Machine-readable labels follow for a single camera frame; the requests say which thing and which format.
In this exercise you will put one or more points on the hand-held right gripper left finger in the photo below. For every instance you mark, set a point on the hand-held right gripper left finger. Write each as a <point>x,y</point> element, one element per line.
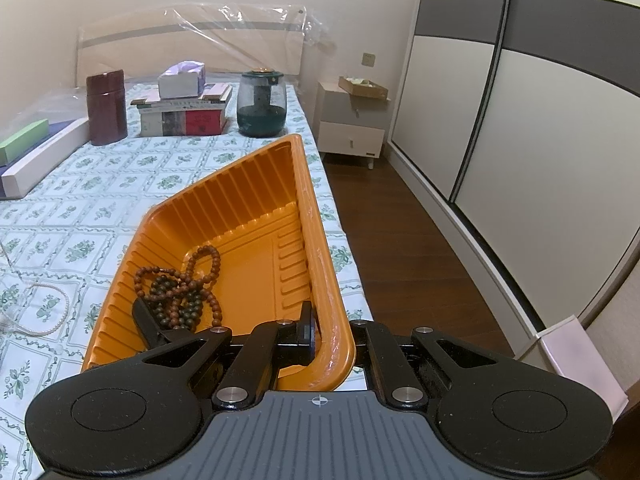
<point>310,332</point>

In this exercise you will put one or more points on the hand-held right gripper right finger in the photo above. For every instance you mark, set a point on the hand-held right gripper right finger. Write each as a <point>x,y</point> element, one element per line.
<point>365,332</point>

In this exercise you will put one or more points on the orange plastic tray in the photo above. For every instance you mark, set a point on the orange plastic tray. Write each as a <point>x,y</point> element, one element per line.
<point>260,260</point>

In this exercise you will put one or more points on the white nightstand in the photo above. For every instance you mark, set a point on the white nightstand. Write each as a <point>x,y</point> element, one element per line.
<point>350,130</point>

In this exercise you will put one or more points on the green glass jar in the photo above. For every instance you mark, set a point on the green glass jar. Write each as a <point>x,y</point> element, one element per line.
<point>261,110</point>

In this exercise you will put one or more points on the red and white box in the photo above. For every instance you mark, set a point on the red and white box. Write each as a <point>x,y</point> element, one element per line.
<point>185,122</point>

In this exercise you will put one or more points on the wooden tray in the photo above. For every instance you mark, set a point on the wooden tray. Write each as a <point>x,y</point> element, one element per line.
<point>362,87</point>

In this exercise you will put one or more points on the floral bedsheet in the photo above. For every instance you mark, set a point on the floral bedsheet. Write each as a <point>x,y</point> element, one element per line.
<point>100,200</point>

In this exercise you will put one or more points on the white flat book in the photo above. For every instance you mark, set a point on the white flat book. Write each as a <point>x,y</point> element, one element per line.
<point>170,103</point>

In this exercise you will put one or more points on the sliding door wardrobe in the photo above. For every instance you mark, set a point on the sliding door wardrobe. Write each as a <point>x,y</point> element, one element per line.
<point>550,135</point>

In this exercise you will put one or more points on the white tissue box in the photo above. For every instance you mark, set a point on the white tissue box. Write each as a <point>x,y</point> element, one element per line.
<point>180,82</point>

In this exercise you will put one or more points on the dark red cylindrical canister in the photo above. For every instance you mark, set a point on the dark red cylindrical canister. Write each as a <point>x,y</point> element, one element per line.
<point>106,110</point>

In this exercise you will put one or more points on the long white box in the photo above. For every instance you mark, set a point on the long white box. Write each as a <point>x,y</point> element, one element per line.
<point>45,156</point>

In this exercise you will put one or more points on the clear plastic sheet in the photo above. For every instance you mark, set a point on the clear plastic sheet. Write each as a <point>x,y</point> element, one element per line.
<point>225,25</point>

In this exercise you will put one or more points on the purple flat box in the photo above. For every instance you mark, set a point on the purple flat box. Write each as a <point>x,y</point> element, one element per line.
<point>61,126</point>

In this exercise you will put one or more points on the beige headboard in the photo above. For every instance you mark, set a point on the beige headboard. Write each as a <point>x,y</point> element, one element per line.
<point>150,47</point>

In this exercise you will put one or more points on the green flat box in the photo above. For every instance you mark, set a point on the green flat box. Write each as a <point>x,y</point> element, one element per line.
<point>22,140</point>

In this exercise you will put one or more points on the wall switch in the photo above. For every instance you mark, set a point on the wall switch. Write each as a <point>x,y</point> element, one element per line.
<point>368,59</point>

